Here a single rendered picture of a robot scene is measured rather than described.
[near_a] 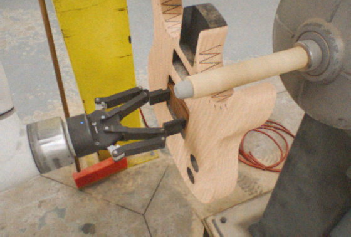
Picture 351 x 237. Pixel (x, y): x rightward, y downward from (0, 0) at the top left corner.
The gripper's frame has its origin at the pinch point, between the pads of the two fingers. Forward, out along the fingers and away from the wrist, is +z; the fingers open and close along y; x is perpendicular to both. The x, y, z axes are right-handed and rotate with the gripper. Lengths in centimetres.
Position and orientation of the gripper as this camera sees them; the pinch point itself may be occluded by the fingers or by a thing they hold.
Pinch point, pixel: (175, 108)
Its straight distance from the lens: 60.1
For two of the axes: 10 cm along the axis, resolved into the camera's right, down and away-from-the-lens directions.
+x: 0.8, -6.0, -8.0
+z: 9.2, -2.7, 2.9
